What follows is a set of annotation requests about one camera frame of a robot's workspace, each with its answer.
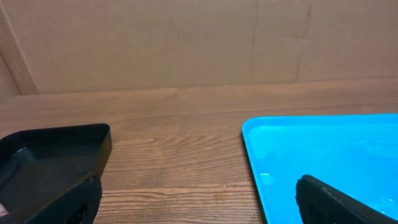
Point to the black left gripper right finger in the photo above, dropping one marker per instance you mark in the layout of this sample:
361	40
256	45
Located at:
319	203

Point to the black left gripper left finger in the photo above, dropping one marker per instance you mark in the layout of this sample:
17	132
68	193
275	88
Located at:
79	204

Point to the teal plastic tray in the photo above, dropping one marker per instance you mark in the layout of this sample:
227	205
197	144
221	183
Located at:
356	154

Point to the black rectangular bin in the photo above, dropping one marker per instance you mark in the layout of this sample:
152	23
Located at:
38	165

